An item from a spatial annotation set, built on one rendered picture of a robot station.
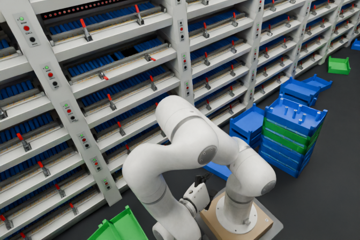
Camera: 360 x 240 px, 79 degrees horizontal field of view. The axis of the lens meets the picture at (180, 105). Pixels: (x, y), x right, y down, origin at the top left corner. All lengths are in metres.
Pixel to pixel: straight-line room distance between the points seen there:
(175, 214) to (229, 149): 0.26
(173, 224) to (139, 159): 0.29
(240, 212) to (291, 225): 0.59
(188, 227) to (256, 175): 0.27
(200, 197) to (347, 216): 1.04
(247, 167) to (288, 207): 0.87
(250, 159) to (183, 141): 0.39
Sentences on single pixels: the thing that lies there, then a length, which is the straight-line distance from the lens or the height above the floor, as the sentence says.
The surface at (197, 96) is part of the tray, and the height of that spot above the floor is 0.50.
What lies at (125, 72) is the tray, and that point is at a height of 0.89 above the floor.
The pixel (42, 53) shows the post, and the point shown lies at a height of 1.10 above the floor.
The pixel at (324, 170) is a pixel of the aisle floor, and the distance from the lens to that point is 1.91.
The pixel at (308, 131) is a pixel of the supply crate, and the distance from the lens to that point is 1.49.
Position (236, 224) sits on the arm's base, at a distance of 1.15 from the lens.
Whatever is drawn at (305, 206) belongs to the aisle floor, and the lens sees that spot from 1.69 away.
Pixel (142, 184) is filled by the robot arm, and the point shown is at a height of 0.92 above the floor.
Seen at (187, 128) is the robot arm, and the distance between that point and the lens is 0.49.
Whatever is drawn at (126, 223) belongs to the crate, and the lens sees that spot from 1.62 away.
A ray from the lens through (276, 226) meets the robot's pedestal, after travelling 1.26.
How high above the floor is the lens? 1.39
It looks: 36 degrees down
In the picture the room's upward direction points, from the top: 8 degrees counter-clockwise
